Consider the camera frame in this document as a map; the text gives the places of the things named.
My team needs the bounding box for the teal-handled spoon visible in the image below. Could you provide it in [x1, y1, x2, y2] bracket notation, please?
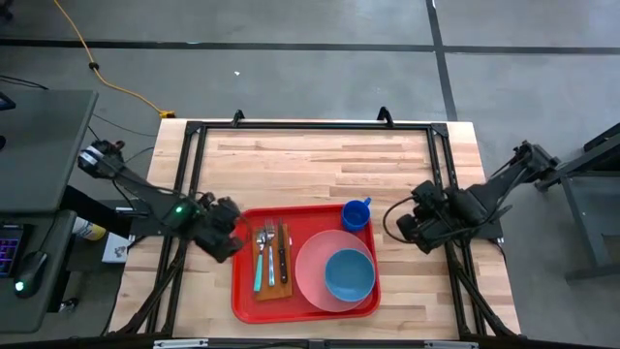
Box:
[253, 228, 267, 294]

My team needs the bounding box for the white printed box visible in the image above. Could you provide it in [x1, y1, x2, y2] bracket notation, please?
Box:
[101, 232, 132, 265]

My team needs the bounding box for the long yellow extension cable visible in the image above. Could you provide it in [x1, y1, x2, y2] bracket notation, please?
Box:
[51, 0, 176, 120]

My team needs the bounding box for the yellow bottle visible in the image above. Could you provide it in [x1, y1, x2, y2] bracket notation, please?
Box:
[72, 217, 107, 242]

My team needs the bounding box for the black computer mouse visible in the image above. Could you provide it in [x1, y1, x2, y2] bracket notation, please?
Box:
[13, 250, 49, 299]

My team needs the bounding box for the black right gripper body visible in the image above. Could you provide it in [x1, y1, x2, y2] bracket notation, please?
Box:
[395, 179, 459, 256]

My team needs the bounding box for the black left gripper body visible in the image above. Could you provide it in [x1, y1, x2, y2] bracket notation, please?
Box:
[192, 192, 246, 264]

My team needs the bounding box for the black-handled knife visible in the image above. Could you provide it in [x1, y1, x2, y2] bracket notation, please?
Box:
[276, 217, 290, 285]

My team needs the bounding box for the blue plastic cup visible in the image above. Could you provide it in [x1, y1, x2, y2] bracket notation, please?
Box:
[341, 196, 373, 233]

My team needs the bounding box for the silver aluminium bar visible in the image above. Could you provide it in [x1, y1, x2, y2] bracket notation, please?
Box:
[152, 338, 210, 349]
[424, 340, 480, 349]

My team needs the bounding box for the dark lower desk shelf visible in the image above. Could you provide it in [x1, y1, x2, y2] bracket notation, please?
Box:
[0, 207, 77, 335]

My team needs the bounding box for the backlit keyboard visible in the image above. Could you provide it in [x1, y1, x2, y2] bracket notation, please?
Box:
[0, 225, 25, 278]

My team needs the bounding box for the red plastic tray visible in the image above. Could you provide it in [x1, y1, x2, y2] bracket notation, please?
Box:
[231, 203, 383, 325]

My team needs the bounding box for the grey desk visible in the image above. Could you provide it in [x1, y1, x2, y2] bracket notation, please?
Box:
[0, 88, 99, 217]

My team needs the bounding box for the orange cloth napkin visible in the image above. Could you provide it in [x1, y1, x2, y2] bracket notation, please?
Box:
[250, 222, 295, 301]

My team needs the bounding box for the grey metal equipment stand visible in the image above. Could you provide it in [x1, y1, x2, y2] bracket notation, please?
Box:
[534, 123, 620, 283]

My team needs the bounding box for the pink plastic plate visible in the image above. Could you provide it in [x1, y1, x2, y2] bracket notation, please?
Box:
[294, 229, 377, 313]

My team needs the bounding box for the silver fork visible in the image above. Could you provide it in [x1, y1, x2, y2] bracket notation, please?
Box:
[264, 217, 276, 287]

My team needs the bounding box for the blue plastic bowl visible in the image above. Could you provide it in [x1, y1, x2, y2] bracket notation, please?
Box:
[324, 248, 377, 303]

